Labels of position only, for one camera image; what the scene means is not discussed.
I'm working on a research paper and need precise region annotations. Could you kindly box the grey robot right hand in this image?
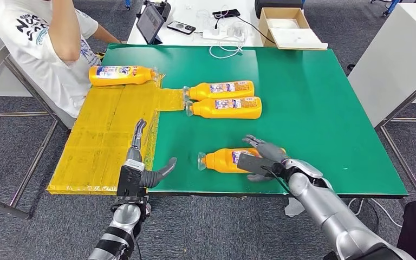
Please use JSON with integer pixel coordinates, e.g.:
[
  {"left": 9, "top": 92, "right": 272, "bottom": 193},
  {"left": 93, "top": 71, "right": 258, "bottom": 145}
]
[{"left": 243, "top": 134, "right": 289, "bottom": 183}]

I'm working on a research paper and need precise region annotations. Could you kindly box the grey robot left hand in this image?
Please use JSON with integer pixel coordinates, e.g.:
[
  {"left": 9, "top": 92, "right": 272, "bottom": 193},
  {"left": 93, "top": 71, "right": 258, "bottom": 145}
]
[{"left": 125, "top": 119, "right": 178, "bottom": 190}]

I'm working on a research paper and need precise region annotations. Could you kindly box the orange detergent bottle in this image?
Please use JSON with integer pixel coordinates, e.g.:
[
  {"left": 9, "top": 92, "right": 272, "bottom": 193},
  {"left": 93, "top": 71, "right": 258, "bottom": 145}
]
[
  {"left": 183, "top": 80, "right": 255, "bottom": 102},
  {"left": 88, "top": 65, "right": 158, "bottom": 87},
  {"left": 197, "top": 147, "right": 288, "bottom": 175},
  {"left": 185, "top": 96, "right": 263, "bottom": 120}
]

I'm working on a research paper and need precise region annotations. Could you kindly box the green work table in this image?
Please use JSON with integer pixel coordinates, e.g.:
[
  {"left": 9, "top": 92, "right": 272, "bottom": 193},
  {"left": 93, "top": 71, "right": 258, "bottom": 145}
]
[{"left": 98, "top": 43, "right": 409, "bottom": 217}]

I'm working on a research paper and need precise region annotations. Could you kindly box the yellow taped cardboard sheet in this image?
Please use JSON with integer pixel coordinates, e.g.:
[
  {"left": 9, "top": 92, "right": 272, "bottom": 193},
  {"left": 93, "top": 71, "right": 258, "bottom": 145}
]
[{"left": 46, "top": 70, "right": 186, "bottom": 196}]

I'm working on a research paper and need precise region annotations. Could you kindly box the white box lid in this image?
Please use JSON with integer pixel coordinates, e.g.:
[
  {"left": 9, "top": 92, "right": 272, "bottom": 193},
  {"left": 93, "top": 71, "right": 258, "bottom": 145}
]
[{"left": 273, "top": 27, "right": 329, "bottom": 50}]

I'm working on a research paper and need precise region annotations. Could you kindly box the brown cardboard box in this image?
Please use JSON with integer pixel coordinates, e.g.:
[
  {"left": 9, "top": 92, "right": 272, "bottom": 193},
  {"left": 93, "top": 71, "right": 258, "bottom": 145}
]
[{"left": 258, "top": 7, "right": 329, "bottom": 50}]

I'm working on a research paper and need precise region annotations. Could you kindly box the white charger adapter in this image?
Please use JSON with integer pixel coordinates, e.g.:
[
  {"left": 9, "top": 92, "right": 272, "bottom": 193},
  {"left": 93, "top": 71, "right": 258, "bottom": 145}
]
[{"left": 226, "top": 21, "right": 247, "bottom": 37}]

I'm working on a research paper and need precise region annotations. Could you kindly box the white packing insert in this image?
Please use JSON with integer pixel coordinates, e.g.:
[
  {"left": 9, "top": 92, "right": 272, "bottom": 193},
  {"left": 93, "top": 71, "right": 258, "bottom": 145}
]
[{"left": 267, "top": 18, "right": 300, "bottom": 30}]

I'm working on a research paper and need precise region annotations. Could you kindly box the white power strip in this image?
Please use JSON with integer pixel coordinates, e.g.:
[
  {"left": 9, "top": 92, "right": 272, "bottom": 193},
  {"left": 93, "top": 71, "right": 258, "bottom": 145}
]
[{"left": 201, "top": 30, "right": 248, "bottom": 42}]

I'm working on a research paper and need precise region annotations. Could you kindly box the black tablet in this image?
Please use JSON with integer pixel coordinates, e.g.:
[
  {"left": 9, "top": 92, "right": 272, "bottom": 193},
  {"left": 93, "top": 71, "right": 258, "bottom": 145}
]
[{"left": 136, "top": 3, "right": 166, "bottom": 45}]

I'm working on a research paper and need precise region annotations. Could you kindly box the black electronic device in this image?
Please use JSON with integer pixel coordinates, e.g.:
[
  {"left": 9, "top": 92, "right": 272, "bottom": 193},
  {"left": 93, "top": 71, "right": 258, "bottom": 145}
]
[{"left": 141, "top": 0, "right": 172, "bottom": 21}]

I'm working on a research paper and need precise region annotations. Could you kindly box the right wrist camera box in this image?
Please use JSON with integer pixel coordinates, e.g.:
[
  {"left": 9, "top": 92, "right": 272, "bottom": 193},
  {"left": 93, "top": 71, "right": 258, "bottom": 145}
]
[{"left": 236, "top": 153, "right": 277, "bottom": 178}]

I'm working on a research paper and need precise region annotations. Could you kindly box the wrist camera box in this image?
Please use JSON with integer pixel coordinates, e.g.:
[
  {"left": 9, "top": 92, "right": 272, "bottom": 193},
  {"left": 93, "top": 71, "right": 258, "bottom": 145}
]
[
  {"left": 236, "top": 153, "right": 277, "bottom": 178},
  {"left": 116, "top": 159, "right": 146, "bottom": 198}
]

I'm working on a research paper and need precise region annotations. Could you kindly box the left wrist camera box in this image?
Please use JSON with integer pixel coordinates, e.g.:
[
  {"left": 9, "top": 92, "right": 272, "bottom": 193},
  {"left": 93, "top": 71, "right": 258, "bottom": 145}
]
[{"left": 116, "top": 159, "right": 146, "bottom": 198}]

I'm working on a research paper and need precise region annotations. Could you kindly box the white coiled cable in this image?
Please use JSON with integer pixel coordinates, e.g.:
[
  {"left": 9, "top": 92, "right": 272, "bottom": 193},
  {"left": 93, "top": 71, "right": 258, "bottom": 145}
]
[{"left": 209, "top": 36, "right": 245, "bottom": 59}]

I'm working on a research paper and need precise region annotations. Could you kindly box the black cable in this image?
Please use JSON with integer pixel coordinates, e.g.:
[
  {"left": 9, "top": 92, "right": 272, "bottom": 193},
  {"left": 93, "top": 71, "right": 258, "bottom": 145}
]
[
  {"left": 234, "top": 15, "right": 277, "bottom": 46},
  {"left": 351, "top": 198, "right": 380, "bottom": 235}
]

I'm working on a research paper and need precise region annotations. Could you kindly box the black smartphone round camera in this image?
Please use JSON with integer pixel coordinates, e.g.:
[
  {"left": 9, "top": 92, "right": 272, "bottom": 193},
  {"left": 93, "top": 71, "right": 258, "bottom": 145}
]
[{"left": 166, "top": 20, "right": 197, "bottom": 36}]

